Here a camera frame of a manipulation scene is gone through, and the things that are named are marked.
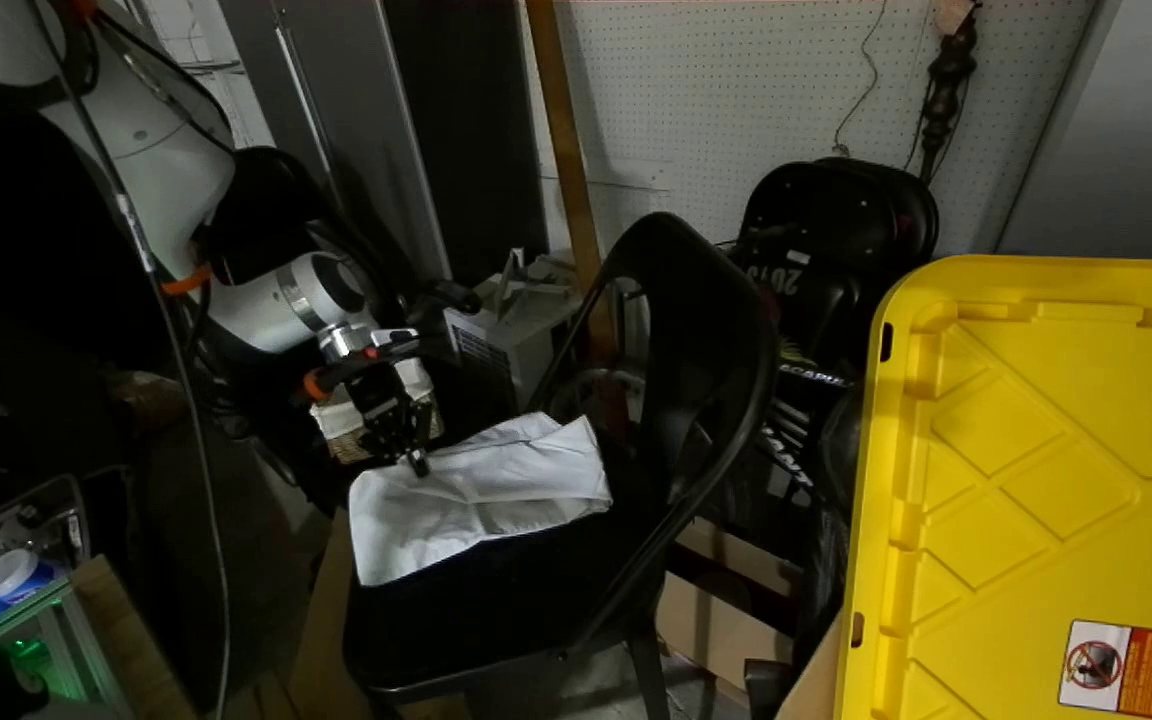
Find brown cardboard sheet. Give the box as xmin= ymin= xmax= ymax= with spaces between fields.
xmin=285 ymin=505 xmax=367 ymax=720

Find yellow plastic tote lid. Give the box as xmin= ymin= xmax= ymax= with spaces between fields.
xmin=829 ymin=253 xmax=1152 ymax=720

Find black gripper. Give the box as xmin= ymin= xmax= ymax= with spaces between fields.
xmin=314 ymin=348 xmax=444 ymax=480

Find white towel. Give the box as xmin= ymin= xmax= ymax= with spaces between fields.
xmin=346 ymin=406 xmax=615 ymax=591

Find stacked black folding chairs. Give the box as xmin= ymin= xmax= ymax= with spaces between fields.
xmin=729 ymin=154 xmax=945 ymax=403

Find brown wooden plank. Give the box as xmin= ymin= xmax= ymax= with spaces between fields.
xmin=525 ymin=0 xmax=610 ymax=275

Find brown cardboard flap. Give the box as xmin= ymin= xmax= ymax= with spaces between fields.
xmin=67 ymin=551 xmax=198 ymax=720

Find black folding chair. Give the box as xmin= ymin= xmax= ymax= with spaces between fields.
xmin=339 ymin=206 xmax=785 ymax=720

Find brown cardboard box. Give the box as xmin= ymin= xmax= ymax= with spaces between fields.
xmin=651 ymin=517 xmax=810 ymax=692

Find thin hanging wire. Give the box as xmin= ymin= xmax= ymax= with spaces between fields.
xmin=829 ymin=0 xmax=898 ymax=161

